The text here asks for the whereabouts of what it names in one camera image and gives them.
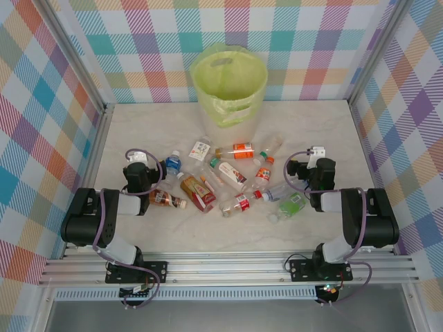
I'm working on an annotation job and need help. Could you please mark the clear bottle green cap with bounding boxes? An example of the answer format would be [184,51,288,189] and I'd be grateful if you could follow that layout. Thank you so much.
[260,133,285,159]

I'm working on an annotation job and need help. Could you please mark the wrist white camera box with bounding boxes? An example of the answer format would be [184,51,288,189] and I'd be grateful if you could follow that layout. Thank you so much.
[307,145,327,169]
[125,149,150,163]

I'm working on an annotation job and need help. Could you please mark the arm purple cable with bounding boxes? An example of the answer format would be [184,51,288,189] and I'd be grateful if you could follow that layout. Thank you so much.
[91,148,168,311]
[283,149,373,307]

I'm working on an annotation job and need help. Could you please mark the slotted grey cable duct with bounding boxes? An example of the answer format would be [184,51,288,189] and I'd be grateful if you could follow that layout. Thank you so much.
[55,288,319,301]

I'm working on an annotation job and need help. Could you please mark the grey metal shelf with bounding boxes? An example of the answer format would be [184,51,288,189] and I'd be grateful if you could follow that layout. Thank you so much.
[44,299,418,332]

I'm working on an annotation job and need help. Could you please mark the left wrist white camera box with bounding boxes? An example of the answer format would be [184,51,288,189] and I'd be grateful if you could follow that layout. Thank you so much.
[125,149,150,163]

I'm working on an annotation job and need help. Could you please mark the yellow-green bin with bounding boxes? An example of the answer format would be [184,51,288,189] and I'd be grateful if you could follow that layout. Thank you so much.
[189,41,269,127]

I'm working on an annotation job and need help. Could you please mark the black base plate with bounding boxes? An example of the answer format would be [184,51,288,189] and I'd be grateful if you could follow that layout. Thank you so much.
[105,261,169,285]
[289,258,354,283]

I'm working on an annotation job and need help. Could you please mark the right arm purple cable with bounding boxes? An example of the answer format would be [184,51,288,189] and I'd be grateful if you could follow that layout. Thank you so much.
[283,149,373,307]

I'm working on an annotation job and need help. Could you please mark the right controller circuit board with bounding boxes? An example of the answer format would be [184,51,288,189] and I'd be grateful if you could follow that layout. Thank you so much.
[315,283,342,299]

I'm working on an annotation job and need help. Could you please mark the orange label brown cap bottle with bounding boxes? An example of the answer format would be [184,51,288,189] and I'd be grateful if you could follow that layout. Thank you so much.
[214,142,257,160]

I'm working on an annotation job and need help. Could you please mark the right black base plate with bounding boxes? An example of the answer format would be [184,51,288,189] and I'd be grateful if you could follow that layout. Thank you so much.
[289,258,354,283]

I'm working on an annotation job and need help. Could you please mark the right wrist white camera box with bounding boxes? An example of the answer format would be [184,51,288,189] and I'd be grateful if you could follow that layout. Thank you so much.
[307,145,327,169]

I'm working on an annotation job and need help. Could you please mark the left controller circuit board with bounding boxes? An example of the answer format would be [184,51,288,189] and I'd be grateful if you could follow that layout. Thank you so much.
[119,284,153,300]

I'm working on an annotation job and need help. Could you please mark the left aluminium side rail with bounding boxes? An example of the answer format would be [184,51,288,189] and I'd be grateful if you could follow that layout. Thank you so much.
[61,102,116,259]

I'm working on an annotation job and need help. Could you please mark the aluminium frame post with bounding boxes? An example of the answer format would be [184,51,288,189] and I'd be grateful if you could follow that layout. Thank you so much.
[347,0,415,108]
[38,0,116,117]

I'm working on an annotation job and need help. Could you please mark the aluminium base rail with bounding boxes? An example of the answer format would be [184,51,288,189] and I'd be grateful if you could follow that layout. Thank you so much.
[39,247,419,286]

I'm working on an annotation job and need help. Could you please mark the clear bottle with orange tube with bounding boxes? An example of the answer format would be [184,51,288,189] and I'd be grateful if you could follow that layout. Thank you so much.
[190,161,228,196]

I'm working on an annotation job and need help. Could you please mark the right aluminium frame post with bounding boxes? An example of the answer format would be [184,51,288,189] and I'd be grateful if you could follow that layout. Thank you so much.
[347,0,415,108]

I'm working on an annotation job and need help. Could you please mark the blue label plastic bottle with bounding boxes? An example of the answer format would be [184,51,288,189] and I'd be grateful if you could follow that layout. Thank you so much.
[162,149,183,190]

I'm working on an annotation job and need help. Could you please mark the white round waste bin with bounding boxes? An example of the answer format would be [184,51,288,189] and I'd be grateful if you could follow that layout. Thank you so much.
[199,100,266,149]

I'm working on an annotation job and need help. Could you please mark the green label plastic bottle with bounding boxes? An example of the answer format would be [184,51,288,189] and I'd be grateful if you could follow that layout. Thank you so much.
[269,192,307,223]

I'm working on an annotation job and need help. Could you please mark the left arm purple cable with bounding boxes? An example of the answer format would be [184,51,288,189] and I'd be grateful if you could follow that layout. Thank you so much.
[91,148,168,311]

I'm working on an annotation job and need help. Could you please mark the brown coffee label bottle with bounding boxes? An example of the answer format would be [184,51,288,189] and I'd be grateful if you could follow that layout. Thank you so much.
[148,189,188,210]

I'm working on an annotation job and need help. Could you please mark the left aluminium frame post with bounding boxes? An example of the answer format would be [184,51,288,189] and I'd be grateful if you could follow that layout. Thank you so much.
[38,0,116,117]

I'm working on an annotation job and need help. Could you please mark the white flower label bottle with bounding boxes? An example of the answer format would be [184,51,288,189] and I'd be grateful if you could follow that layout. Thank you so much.
[188,136,213,163]

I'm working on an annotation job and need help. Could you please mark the controller circuit board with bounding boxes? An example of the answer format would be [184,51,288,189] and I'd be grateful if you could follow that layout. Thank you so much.
[119,284,153,300]
[315,283,342,299]

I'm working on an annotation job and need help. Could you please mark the red gold label bottle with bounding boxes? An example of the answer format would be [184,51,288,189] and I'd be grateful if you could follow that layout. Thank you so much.
[176,172,217,212]

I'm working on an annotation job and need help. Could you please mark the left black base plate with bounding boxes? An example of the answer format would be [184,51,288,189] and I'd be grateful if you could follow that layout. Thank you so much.
[105,261,169,285]

